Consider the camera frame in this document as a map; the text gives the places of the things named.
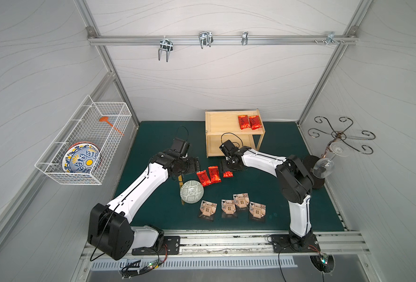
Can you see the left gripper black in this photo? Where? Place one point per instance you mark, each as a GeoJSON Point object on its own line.
{"type": "Point", "coordinates": [193, 165]}

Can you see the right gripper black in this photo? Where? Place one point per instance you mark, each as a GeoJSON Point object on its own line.
{"type": "Point", "coordinates": [230, 166]}

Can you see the red tea bag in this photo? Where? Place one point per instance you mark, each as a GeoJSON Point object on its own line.
{"type": "Point", "coordinates": [244, 122]}
{"type": "Point", "coordinates": [204, 179]}
{"type": "Point", "coordinates": [255, 122]}
{"type": "Point", "coordinates": [227, 174]}
{"type": "Point", "coordinates": [214, 174]}

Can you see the floral tea bag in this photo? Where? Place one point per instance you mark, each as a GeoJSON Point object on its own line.
{"type": "Point", "coordinates": [207, 211]}
{"type": "Point", "coordinates": [241, 201]}
{"type": "Point", "coordinates": [257, 212]}
{"type": "Point", "coordinates": [228, 209]}

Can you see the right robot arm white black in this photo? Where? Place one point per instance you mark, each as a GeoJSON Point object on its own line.
{"type": "Point", "coordinates": [296, 184]}

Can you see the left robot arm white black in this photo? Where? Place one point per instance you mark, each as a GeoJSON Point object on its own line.
{"type": "Point", "coordinates": [109, 224]}

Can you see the wooden two-tier shelf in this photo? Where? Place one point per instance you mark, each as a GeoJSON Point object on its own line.
{"type": "Point", "coordinates": [223, 125]}

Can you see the green patterned round bowl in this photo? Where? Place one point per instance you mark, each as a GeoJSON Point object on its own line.
{"type": "Point", "coordinates": [191, 192]}

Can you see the green table mat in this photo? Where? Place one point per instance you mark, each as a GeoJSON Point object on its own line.
{"type": "Point", "coordinates": [163, 209]}

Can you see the orange spatula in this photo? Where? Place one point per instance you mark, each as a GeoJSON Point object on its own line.
{"type": "Point", "coordinates": [106, 120]}

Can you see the clear wine glass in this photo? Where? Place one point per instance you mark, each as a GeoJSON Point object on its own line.
{"type": "Point", "coordinates": [325, 166]}

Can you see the blue yellow patterned plate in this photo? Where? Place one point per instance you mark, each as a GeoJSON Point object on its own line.
{"type": "Point", "coordinates": [81, 158]}

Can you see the metal double hook left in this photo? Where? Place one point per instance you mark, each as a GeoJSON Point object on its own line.
{"type": "Point", "coordinates": [165, 47]}

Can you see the metal double hook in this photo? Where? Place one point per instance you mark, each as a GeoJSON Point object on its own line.
{"type": "Point", "coordinates": [165, 47]}
{"type": "Point", "coordinates": [205, 39]}

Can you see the aluminium crossbar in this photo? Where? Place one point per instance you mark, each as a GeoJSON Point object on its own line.
{"type": "Point", "coordinates": [218, 40]}

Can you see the small metal hook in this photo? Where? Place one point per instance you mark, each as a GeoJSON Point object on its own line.
{"type": "Point", "coordinates": [245, 37]}

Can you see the metal double hook middle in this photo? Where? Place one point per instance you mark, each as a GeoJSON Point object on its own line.
{"type": "Point", "coordinates": [205, 39]}

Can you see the black metal glass rack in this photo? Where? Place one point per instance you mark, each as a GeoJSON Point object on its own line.
{"type": "Point", "coordinates": [336, 135]}

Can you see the metal hook right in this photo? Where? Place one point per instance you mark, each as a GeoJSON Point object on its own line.
{"type": "Point", "coordinates": [330, 40]}

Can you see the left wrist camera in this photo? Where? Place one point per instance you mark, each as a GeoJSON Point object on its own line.
{"type": "Point", "coordinates": [180, 147]}

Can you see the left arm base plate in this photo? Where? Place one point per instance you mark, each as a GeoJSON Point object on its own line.
{"type": "Point", "coordinates": [169, 245]}

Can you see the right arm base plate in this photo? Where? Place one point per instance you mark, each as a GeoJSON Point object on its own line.
{"type": "Point", "coordinates": [291, 243]}

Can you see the white wire basket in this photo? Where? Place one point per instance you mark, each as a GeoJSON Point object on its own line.
{"type": "Point", "coordinates": [84, 126]}

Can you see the white vented cable duct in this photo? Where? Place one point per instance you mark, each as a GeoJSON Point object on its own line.
{"type": "Point", "coordinates": [199, 263]}

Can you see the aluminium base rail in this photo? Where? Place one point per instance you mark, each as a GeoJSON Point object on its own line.
{"type": "Point", "coordinates": [216, 243]}

